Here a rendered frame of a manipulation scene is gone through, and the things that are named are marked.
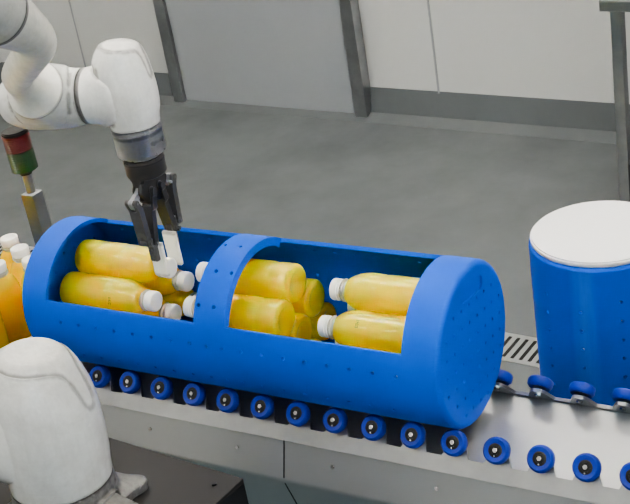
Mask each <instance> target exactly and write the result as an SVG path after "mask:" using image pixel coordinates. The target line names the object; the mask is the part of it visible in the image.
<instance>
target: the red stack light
mask: <svg viewBox="0 0 630 504"><path fill-rule="evenodd" d="M2 141H3V145H4V148H5V152H6V153H7V154H10V155H15V154H21V153H24V152H27V151H29V150H30V149H31V148H32V147H33V144H32V141H31V137H30V134H29V131H27V133H25V134H24V135H22V136H19V137H16V138H10V139H7V138H3V137H2Z"/></svg>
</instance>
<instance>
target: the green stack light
mask: <svg viewBox="0 0 630 504"><path fill-rule="evenodd" d="M6 155H7V158H8V162H9V166H10V169H11V172H12V173H13V174H25V173H28V172H31V171H33V170H35V169H36V168H37V167H38V163H37V159H36V155H35V152H34V148H33V147H32V148H31V149H30V150H29V151H27V152H24V153H21V154H15V155H10V154H7V153H6Z"/></svg>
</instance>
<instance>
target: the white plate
mask: <svg viewBox="0 0 630 504"><path fill-rule="evenodd" d="M530 242H531V245H532V247H533V248H534V250H535V251H536V252H537V253H539V254H540V255H541V256H543V257H545V258H546V259H549V260H551V261H553V262H556V263H559V264H563V265H568V266H573V267H583V268H605V267H615V266H621V265H626V264H630V202H626V201H591V202H584V203H579V204H574V205H570V206H567V207H563V208H561V209H558V210H555V211H553V212H551V213H549V214H547V215H546V216H544V217H543V218H541V219H540V220H539V221H538V222H537V223H536V224H535V225H534V226H533V228H532V230H531V232H530Z"/></svg>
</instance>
